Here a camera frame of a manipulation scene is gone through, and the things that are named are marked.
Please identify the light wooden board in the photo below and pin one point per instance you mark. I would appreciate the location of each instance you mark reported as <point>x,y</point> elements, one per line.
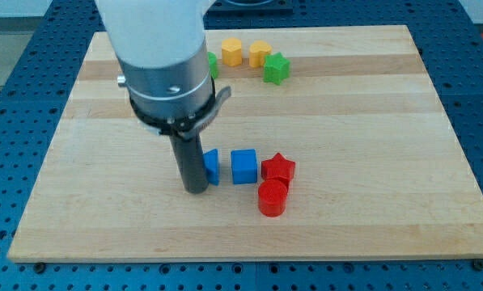
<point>379,175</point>

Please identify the red star block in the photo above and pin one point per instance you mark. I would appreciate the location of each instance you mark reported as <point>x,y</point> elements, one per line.
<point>278,167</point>

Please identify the green block behind arm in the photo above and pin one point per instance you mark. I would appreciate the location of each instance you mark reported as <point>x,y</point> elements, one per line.
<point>213,65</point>

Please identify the blue cube block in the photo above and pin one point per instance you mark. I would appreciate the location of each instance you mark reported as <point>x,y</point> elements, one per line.
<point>244,166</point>

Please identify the yellow heart block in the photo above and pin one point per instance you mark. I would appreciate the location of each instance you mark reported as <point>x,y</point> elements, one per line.
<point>257,52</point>

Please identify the red cylinder block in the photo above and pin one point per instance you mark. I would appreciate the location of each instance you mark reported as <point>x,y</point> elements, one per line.
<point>272,195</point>

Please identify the yellow hexagon block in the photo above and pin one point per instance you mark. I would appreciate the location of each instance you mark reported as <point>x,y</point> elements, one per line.
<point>232,51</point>

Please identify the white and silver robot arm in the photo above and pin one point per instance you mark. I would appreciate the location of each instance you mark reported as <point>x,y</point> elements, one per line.
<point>161,48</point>

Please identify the blue wedge block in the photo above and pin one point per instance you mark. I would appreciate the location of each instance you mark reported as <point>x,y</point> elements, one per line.
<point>212,166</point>

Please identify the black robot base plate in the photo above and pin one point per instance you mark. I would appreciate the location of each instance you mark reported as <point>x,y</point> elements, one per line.
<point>251,6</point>

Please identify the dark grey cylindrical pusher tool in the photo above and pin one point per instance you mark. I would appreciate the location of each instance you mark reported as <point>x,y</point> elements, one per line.
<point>190,161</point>

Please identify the green star block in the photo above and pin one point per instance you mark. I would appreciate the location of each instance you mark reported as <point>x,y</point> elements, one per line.
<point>276,68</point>

